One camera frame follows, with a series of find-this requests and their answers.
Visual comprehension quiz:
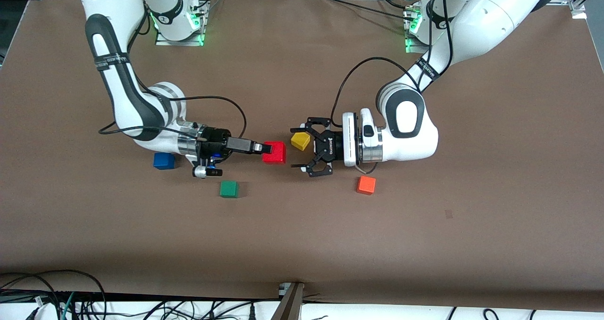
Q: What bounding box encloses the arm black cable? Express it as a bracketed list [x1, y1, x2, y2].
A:
[98, 95, 247, 139]
[330, 0, 455, 127]

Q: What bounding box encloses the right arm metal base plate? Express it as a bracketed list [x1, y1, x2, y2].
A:
[155, 1, 208, 47]

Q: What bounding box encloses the red wooden block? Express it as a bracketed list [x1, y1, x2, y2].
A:
[262, 141, 287, 165]

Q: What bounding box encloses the long black base cable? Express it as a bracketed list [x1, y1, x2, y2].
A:
[323, 0, 417, 22]

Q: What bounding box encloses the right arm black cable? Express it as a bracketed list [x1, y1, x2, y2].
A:
[98, 95, 247, 139]

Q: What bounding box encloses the teal cable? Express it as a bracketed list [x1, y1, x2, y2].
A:
[59, 292, 77, 320]

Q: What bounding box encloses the aluminium profile bar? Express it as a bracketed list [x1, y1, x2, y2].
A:
[271, 282, 305, 320]

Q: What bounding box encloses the brown paper table cover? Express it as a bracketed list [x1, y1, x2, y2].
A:
[0, 0, 604, 311]

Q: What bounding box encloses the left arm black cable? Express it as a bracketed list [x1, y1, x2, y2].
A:
[330, 0, 455, 127]

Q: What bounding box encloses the blue wooden block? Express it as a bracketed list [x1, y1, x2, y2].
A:
[153, 152, 176, 170]

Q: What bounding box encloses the white lower shelf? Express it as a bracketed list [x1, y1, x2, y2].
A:
[0, 299, 604, 320]

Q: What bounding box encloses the orange wooden block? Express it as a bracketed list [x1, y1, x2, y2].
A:
[356, 176, 377, 195]

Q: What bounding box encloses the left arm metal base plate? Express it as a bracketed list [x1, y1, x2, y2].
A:
[404, 6, 432, 54]

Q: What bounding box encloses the black looped cable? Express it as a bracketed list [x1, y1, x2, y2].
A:
[0, 269, 108, 320]

